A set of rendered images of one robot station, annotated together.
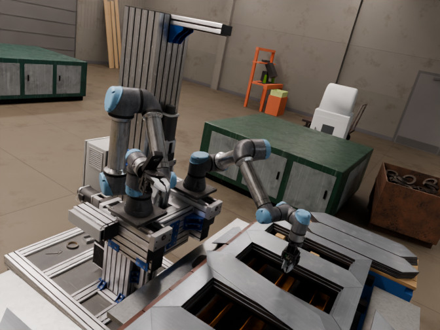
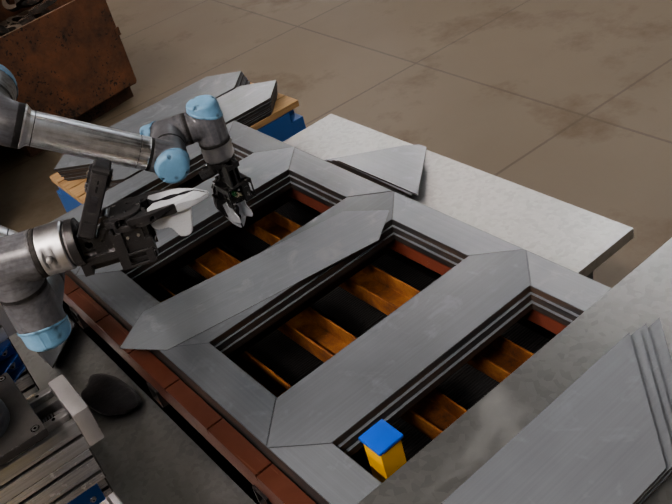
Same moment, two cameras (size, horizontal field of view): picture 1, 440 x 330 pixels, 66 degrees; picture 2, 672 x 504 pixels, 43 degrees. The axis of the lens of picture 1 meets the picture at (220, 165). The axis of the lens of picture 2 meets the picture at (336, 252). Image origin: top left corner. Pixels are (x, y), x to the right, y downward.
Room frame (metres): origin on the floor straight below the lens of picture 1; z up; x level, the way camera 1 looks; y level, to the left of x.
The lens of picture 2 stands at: (0.33, 1.02, 2.07)
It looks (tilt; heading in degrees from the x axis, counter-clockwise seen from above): 35 degrees down; 302
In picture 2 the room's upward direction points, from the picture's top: 15 degrees counter-clockwise
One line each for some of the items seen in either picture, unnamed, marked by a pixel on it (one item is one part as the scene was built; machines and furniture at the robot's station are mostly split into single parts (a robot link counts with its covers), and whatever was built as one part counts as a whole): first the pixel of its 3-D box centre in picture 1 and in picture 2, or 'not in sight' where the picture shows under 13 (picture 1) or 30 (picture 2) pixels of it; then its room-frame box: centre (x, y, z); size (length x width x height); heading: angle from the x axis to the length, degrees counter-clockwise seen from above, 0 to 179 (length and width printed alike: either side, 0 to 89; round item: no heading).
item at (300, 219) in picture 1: (300, 221); (206, 121); (1.48, -0.44, 1.22); 0.09 x 0.08 x 0.11; 37
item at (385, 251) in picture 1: (357, 242); (171, 130); (2.13, -1.06, 0.82); 0.80 x 0.40 x 0.06; 62
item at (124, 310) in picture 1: (201, 262); (96, 403); (1.76, -0.01, 0.67); 1.30 x 0.20 x 0.03; 152
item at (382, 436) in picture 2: not in sight; (381, 439); (0.90, 0.11, 0.88); 0.06 x 0.06 x 0.02; 62
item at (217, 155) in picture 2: (297, 236); (218, 149); (1.48, -0.45, 1.14); 0.08 x 0.08 x 0.05
